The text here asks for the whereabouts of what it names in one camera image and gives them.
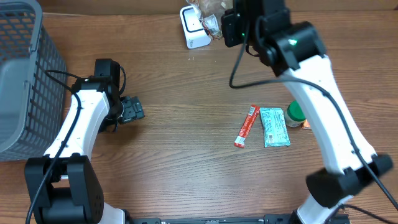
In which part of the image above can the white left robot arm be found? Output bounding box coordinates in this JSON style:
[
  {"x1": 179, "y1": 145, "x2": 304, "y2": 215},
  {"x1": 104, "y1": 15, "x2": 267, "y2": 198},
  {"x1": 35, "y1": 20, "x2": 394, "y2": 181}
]
[{"x1": 24, "y1": 58, "x2": 145, "y2": 223}]

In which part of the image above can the green lid jar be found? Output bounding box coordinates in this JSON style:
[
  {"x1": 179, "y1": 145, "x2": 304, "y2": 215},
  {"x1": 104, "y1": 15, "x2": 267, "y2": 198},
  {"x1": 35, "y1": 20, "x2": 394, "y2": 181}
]
[{"x1": 284, "y1": 100, "x2": 306, "y2": 128}]

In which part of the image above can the teal tissue pack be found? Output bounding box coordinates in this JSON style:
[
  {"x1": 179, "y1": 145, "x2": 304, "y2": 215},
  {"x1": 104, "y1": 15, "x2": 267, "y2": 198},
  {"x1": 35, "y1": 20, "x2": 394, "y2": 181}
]
[{"x1": 260, "y1": 108, "x2": 290, "y2": 147}]

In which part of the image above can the red white snack packet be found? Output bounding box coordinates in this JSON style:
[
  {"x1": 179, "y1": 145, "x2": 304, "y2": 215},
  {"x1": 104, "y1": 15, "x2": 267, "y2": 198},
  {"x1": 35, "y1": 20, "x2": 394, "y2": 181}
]
[{"x1": 234, "y1": 105, "x2": 260, "y2": 148}]

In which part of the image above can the grey plastic mesh basket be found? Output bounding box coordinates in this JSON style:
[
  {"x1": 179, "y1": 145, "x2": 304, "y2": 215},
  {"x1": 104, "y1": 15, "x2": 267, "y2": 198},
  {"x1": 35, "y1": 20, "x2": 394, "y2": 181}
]
[{"x1": 1, "y1": 0, "x2": 67, "y2": 161}]

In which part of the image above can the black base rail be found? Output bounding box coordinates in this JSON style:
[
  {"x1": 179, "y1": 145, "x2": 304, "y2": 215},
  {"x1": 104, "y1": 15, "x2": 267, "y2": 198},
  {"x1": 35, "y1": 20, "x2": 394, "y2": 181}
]
[{"x1": 126, "y1": 213, "x2": 301, "y2": 224}]

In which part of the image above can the orange Kleenex tissue pack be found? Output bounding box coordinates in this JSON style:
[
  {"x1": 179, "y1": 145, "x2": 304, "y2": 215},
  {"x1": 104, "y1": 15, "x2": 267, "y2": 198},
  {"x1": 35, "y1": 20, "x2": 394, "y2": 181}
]
[{"x1": 302, "y1": 119, "x2": 312, "y2": 130}]

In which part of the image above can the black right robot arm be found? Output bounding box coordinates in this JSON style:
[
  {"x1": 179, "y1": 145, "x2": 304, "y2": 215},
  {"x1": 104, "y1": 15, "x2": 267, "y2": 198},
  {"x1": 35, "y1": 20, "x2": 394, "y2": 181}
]
[{"x1": 221, "y1": 0, "x2": 393, "y2": 223}]

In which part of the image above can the beige brown snack pouch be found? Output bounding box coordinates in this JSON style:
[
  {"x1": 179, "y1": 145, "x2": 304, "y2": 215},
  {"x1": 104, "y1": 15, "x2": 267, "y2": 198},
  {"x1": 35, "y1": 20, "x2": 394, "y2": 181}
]
[{"x1": 186, "y1": 0, "x2": 233, "y2": 40}]

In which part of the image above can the white barcode scanner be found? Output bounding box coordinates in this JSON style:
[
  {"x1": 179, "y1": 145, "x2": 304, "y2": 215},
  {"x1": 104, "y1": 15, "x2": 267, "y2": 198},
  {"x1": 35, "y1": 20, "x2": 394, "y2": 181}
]
[{"x1": 180, "y1": 6, "x2": 211, "y2": 49}]

